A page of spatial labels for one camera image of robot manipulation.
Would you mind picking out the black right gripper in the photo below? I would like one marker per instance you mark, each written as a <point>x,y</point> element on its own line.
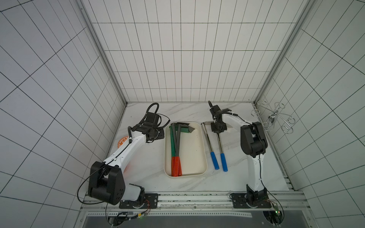
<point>218,125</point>

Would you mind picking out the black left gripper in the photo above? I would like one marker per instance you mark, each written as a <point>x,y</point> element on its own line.
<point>161,134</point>

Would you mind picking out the green hoe red grip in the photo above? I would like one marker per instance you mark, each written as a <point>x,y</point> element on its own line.
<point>172,145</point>
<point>172,142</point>

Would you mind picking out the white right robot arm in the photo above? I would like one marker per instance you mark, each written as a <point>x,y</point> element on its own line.
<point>253,143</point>

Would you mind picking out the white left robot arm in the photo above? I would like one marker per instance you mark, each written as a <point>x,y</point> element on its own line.
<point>106,181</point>

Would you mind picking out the cream plastic storage tray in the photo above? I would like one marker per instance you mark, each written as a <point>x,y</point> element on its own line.
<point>192,153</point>

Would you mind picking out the orange patterned bowl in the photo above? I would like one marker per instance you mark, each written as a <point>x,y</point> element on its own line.
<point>123,141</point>

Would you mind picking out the chrome wire cup rack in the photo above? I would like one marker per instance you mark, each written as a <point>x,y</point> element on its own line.
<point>271,117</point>

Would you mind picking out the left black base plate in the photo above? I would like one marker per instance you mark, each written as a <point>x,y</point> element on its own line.
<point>144,201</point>

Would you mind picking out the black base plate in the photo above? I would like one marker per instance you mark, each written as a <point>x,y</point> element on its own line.
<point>239,202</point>
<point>144,201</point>

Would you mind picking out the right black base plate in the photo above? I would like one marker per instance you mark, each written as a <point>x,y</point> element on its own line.
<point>239,202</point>

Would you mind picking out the aluminium mounting rail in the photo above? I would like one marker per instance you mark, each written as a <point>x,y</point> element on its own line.
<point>207,204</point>

